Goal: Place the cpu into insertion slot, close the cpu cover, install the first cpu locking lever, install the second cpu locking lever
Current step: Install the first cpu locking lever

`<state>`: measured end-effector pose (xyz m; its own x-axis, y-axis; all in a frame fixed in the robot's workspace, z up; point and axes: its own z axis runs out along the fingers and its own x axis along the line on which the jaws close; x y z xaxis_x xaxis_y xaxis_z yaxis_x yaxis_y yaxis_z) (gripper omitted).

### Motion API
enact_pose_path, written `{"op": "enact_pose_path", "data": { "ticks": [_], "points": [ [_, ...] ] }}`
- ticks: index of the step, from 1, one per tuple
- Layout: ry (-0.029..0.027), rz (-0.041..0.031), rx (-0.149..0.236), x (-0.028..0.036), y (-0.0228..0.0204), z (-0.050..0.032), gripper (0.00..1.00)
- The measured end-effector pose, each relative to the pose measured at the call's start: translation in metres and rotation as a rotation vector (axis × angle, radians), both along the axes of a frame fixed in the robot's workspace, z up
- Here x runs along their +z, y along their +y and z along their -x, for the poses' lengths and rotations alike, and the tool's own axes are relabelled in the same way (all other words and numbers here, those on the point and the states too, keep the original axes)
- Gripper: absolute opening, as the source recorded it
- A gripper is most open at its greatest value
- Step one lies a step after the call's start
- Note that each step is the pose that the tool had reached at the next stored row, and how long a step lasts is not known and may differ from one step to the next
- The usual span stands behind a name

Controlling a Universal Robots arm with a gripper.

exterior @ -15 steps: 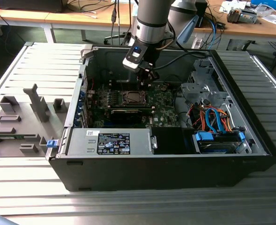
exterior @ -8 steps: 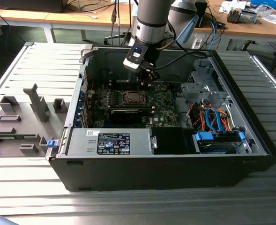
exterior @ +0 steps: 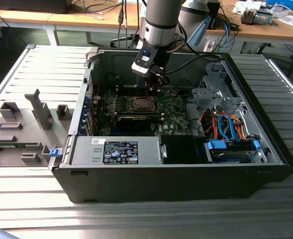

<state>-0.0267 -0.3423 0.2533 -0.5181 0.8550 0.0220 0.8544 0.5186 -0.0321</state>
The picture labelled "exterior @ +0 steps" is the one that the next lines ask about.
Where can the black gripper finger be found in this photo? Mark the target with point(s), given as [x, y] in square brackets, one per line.
[165, 80]
[151, 83]

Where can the CPU with silver top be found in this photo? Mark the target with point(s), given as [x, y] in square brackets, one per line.
[143, 102]

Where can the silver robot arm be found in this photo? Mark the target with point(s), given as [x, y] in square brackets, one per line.
[161, 15]

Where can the CPU socket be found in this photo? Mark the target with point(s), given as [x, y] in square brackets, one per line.
[129, 104]

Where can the round coin cell battery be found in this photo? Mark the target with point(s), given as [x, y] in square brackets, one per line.
[174, 93]

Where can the green motherboard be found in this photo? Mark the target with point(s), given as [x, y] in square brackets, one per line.
[176, 119]

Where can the pale blue teach pendant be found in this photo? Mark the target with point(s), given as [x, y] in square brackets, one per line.
[198, 32]

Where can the black graphics card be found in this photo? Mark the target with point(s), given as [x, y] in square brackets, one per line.
[133, 124]

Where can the silver metal drive cage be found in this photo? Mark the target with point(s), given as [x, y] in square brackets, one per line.
[211, 95]

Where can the office chair base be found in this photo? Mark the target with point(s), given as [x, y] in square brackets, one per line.
[113, 44]

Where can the black box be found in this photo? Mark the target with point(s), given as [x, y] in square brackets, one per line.
[214, 17]

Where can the hard disk in blue carrier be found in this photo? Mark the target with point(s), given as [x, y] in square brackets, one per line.
[218, 145]

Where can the silver power supply unit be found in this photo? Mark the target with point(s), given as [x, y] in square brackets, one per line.
[86, 149]

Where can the white paper sheet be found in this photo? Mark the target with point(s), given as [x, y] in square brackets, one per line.
[240, 7]

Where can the black PC case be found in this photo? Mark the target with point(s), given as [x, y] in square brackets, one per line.
[161, 184]

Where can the wooden desk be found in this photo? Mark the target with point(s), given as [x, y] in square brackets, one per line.
[260, 31]
[61, 18]

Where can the grey electronic device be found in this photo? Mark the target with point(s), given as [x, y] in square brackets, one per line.
[257, 17]

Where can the blue case latch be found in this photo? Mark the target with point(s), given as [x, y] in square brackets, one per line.
[55, 153]

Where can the blue box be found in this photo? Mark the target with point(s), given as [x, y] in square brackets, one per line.
[281, 3]

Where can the white paper sheets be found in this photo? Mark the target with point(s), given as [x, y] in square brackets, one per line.
[290, 21]

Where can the grey parts rack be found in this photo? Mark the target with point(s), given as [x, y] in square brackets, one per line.
[24, 142]

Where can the black device case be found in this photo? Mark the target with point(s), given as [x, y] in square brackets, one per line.
[31, 5]

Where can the green RAM stick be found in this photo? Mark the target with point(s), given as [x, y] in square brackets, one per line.
[17, 146]

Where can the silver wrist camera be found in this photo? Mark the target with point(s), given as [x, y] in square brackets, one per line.
[140, 68]

